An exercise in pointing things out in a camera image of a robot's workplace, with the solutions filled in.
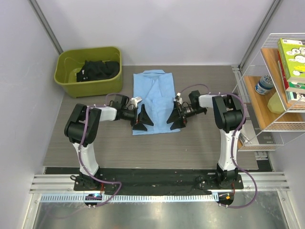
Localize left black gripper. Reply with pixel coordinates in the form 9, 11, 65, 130
121, 104, 153, 131

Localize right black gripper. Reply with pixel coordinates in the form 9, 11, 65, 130
167, 102, 206, 131

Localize light blue long sleeve shirt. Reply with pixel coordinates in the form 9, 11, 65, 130
132, 70, 180, 135

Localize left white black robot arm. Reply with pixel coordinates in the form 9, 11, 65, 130
64, 94, 154, 191

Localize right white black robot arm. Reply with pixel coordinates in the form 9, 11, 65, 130
166, 90, 245, 188

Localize teal book stack bottom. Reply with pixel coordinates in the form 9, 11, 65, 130
285, 82, 305, 104

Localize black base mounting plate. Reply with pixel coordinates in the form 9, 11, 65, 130
45, 167, 244, 194

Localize black clothes in bin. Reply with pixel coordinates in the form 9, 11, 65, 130
76, 61, 120, 82

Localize olive green plastic bin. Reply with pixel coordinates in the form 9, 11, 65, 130
54, 46, 123, 98

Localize blue white ceramic cup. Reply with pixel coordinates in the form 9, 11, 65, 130
254, 75, 274, 95

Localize pale yellow green object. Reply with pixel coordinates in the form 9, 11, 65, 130
267, 92, 285, 114

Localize red book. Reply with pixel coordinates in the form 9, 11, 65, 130
277, 51, 290, 92

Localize green book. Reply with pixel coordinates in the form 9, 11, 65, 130
278, 38, 305, 83

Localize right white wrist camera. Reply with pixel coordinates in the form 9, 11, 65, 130
173, 93, 183, 105

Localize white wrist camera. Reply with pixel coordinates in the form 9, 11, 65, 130
173, 93, 183, 105
130, 96, 142, 108

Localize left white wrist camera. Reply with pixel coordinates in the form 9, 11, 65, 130
130, 96, 142, 108

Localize white wire shelf rack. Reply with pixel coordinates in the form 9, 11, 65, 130
232, 33, 305, 151

